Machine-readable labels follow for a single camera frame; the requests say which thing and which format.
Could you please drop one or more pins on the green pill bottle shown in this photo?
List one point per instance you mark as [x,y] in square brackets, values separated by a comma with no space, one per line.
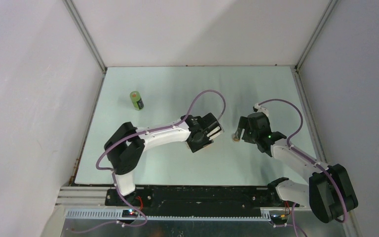
[136,100]

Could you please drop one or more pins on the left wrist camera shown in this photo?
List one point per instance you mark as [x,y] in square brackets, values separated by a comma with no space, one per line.
[214,133]

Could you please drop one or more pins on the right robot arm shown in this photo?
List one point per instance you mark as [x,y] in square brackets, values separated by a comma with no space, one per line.
[327,191]

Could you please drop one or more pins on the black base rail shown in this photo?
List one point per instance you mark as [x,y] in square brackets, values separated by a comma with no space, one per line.
[203,201]

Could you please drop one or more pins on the bottle cap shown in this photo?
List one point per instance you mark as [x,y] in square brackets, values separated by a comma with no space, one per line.
[235,138]

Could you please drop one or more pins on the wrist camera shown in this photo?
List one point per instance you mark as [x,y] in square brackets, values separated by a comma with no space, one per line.
[214,133]
[257,108]

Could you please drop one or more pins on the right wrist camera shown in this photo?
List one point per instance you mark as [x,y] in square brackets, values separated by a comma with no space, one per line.
[257,108]

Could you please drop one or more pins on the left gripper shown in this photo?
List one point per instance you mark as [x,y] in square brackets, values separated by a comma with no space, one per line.
[194,146]

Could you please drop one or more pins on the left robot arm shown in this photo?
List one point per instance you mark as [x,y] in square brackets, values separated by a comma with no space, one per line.
[126,146]

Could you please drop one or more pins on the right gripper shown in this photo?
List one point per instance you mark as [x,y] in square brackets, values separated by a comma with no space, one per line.
[242,124]

